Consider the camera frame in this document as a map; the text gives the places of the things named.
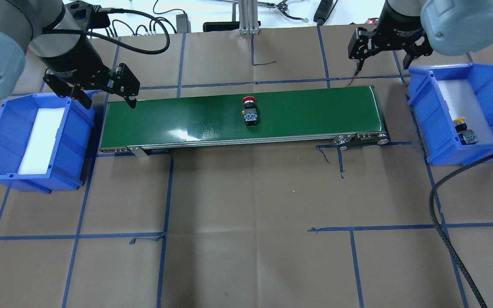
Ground bin white foam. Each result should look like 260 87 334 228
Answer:
18 107 65 175
437 79 493 144

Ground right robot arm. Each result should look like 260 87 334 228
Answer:
348 0 493 74

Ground right blue bin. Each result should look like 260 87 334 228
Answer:
408 63 493 166

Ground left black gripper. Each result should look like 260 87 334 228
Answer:
41 36 141 110

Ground yellow push button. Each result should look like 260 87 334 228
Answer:
453 117 479 145

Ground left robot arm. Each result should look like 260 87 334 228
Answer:
0 0 140 109

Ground red push button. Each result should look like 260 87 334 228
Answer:
241 96 258 127

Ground black power adapter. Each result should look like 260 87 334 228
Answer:
175 12 191 33

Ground red black conveyor wires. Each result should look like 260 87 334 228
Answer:
343 71 360 89

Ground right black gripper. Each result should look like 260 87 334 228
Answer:
348 12 433 72

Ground right bin white foam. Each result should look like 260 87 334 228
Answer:
437 79 493 144

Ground aluminium frame post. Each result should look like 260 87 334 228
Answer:
238 0 260 35

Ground green conveyor belt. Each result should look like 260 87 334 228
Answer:
98 86 391 156

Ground left bin white foam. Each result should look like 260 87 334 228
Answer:
18 107 65 175

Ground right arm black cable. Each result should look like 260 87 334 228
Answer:
429 143 493 308

